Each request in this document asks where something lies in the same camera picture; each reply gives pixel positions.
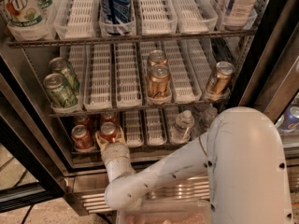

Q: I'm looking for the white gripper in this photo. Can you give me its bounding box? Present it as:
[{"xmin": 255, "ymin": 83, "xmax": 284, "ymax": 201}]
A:
[{"xmin": 94, "ymin": 125, "xmax": 135, "ymax": 182}]

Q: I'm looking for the red coke can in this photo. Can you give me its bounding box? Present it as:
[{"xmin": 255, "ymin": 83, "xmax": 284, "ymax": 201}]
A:
[
  {"xmin": 74, "ymin": 115, "xmax": 93, "ymax": 130},
  {"xmin": 100, "ymin": 122, "xmax": 118, "ymax": 143},
  {"xmin": 100, "ymin": 112, "xmax": 118, "ymax": 123},
  {"xmin": 71, "ymin": 125, "xmax": 95, "ymax": 152}
]

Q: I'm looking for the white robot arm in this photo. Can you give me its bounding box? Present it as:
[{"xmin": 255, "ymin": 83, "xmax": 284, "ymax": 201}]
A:
[{"xmin": 102, "ymin": 106, "xmax": 294, "ymax": 224}]

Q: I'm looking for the steel fridge base grille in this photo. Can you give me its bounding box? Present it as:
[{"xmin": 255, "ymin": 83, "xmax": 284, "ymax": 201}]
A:
[{"xmin": 64, "ymin": 158, "xmax": 299, "ymax": 217}]

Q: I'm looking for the green can front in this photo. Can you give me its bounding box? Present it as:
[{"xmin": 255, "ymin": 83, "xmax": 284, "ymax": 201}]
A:
[{"xmin": 43, "ymin": 73, "xmax": 78, "ymax": 108}]

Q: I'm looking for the green can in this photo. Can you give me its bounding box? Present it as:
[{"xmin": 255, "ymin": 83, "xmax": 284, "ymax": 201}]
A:
[
  {"xmin": 43, "ymin": 73, "xmax": 78, "ymax": 108},
  {"xmin": 50, "ymin": 57, "xmax": 79, "ymax": 94}
]

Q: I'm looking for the gold can front centre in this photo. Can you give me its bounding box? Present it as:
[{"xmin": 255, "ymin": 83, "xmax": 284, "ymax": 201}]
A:
[{"xmin": 149, "ymin": 65, "xmax": 171, "ymax": 99}]

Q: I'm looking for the gold can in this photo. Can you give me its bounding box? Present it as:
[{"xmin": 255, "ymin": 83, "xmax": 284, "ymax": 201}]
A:
[
  {"xmin": 148, "ymin": 49, "xmax": 168, "ymax": 67},
  {"xmin": 206, "ymin": 62, "xmax": 235, "ymax": 95},
  {"xmin": 149, "ymin": 65, "xmax": 171, "ymax": 99}
]

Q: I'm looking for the open fridge door left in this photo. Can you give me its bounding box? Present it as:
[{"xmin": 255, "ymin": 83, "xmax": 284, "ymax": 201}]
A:
[{"xmin": 0, "ymin": 59, "xmax": 65, "ymax": 213}]

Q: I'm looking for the green can back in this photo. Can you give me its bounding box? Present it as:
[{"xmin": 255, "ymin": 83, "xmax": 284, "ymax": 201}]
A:
[{"xmin": 50, "ymin": 57, "xmax": 79, "ymax": 94}]

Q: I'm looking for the gold can back centre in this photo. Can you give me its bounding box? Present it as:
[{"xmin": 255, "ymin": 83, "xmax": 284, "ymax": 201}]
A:
[{"xmin": 148, "ymin": 49, "xmax": 168, "ymax": 67}]

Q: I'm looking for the gold can right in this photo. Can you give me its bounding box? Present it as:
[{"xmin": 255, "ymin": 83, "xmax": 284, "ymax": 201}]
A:
[{"xmin": 206, "ymin": 62, "xmax": 235, "ymax": 95}]

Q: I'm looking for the blue pepsi can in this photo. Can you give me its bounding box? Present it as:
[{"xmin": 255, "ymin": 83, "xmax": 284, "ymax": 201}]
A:
[{"xmin": 278, "ymin": 105, "xmax": 299, "ymax": 133}]

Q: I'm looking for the water bottle left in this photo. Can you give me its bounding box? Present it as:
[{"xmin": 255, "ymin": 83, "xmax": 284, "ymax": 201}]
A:
[{"xmin": 171, "ymin": 110, "xmax": 194, "ymax": 144}]

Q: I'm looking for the water bottle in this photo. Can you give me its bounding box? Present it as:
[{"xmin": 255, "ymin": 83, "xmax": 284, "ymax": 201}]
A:
[
  {"xmin": 171, "ymin": 110, "xmax": 194, "ymax": 144},
  {"xmin": 196, "ymin": 107, "xmax": 218, "ymax": 134}
]

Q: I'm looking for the clear plastic container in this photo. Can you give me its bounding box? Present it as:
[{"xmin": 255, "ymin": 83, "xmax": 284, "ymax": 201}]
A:
[{"xmin": 116, "ymin": 201, "xmax": 212, "ymax": 224}]

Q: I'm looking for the water bottle right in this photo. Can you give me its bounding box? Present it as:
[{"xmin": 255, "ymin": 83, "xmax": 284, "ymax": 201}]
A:
[{"xmin": 196, "ymin": 107, "xmax": 218, "ymax": 134}]

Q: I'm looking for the blue pepsi bottle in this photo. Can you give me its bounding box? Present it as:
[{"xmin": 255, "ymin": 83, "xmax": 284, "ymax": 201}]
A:
[{"xmin": 99, "ymin": 0, "xmax": 135, "ymax": 35}]

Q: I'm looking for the white label bottle right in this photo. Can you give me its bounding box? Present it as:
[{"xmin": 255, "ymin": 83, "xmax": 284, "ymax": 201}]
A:
[{"xmin": 211, "ymin": 0, "xmax": 257, "ymax": 31}]

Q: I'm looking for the middle wire shelf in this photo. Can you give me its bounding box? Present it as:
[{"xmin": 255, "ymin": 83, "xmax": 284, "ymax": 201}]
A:
[{"xmin": 48, "ymin": 100, "xmax": 227, "ymax": 118}]

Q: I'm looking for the wire shelf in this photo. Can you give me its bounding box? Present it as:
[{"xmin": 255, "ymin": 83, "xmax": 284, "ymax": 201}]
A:
[
  {"xmin": 48, "ymin": 100, "xmax": 227, "ymax": 118},
  {"xmin": 6, "ymin": 29, "xmax": 256, "ymax": 49}
]

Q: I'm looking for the top wire shelf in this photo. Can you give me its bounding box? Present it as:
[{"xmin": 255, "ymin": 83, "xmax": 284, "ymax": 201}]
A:
[{"xmin": 6, "ymin": 29, "xmax": 256, "ymax": 49}]

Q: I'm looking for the fridge door frame right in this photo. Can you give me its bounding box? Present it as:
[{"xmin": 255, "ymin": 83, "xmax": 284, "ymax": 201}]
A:
[{"xmin": 227, "ymin": 0, "xmax": 299, "ymax": 122}]

